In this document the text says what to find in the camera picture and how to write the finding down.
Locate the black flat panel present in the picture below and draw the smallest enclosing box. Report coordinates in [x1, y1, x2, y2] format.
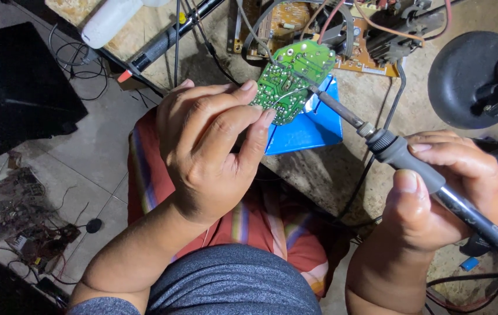
[0, 22, 89, 169]

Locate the person's right hand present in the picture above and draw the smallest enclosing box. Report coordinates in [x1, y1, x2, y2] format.
[379, 130, 498, 254]

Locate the brown circuit board with components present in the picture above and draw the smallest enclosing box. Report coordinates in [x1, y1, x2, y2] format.
[233, 0, 446, 78]

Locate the black cable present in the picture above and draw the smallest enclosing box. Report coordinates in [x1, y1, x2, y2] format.
[334, 59, 407, 224]

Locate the heap of old circuit boards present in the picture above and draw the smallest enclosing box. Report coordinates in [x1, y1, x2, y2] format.
[0, 151, 82, 281]

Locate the person's left hand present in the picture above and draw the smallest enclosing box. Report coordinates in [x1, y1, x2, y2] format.
[156, 79, 277, 227]

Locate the black round lamp base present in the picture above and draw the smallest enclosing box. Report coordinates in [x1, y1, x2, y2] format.
[427, 31, 498, 130]

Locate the black probe with red tip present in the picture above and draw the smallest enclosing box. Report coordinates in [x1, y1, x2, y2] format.
[117, 0, 228, 84]

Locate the blue folded cardboard stand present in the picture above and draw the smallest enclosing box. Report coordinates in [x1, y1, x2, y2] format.
[265, 73, 344, 156]

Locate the green circuit board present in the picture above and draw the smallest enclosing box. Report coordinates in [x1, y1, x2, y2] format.
[249, 39, 337, 126]

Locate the striped orange cloth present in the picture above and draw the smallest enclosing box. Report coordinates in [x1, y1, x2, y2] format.
[127, 107, 352, 300]

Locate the white plastic bottle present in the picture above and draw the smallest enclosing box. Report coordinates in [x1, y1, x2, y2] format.
[81, 0, 171, 50]

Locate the grey shirt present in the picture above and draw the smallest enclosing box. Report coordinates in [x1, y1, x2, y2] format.
[66, 244, 323, 315]

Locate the chipboard panel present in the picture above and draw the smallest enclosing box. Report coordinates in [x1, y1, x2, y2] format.
[44, 0, 214, 62]

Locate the grey soldering iron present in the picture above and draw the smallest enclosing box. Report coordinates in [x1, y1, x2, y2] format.
[308, 85, 498, 272]

